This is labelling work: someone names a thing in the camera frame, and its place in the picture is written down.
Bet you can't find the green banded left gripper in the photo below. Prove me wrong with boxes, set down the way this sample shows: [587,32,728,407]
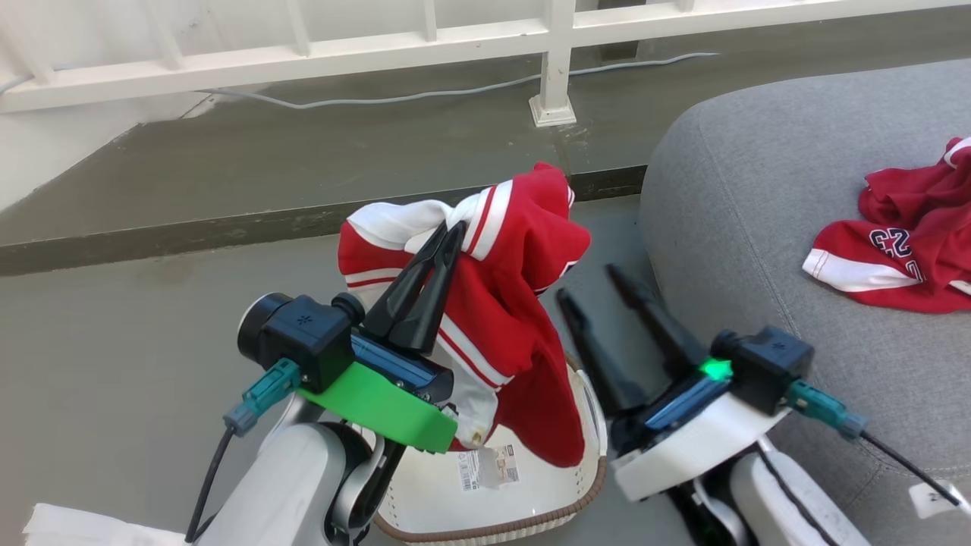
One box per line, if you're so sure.
[297,221,468,454]

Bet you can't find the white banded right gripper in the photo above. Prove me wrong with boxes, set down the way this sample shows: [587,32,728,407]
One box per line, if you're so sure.
[557,263,790,502]

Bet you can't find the red white striped jersey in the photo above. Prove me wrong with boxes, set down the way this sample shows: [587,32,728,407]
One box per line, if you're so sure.
[338,162,592,469]

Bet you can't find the red jersey with number print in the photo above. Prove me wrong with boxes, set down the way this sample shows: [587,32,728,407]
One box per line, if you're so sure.
[803,136,971,314]

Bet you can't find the grey fabric sofa seat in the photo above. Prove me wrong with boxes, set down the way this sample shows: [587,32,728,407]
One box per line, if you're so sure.
[639,59,971,546]

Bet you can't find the white laundry basket brown rim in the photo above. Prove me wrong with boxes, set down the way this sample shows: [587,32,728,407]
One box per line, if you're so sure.
[372,353,609,545]

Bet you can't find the white barcode label sticker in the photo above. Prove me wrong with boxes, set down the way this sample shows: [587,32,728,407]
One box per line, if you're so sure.
[457,445,521,491]

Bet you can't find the white metal railing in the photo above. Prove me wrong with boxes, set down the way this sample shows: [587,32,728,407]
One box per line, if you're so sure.
[0,0,971,128]

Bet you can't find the small white tag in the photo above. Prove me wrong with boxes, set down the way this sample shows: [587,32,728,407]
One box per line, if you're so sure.
[909,479,971,520]

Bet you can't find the white cloth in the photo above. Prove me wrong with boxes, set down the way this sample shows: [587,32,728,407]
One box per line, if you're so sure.
[23,503,190,546]

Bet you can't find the left teal plug black cable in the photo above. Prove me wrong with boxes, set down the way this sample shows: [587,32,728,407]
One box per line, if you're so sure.
[185,358,303,544]

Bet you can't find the teal plug black cable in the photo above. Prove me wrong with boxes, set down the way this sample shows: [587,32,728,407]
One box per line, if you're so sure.
[785,379,966,507]
[185,358,303,544]

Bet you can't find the right teal plug black cable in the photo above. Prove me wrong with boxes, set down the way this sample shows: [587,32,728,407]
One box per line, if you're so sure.
[785,379,966,507]

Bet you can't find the light grey floor cable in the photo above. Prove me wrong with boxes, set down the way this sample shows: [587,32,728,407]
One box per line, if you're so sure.
[201,52,720,111]

